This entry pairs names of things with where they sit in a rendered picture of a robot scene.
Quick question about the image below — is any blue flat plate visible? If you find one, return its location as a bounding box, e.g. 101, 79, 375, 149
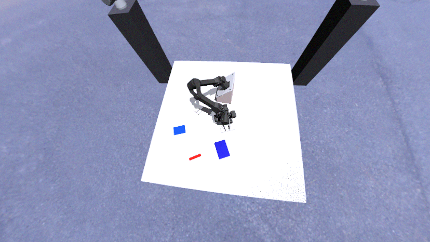
214, 140, 230, 159

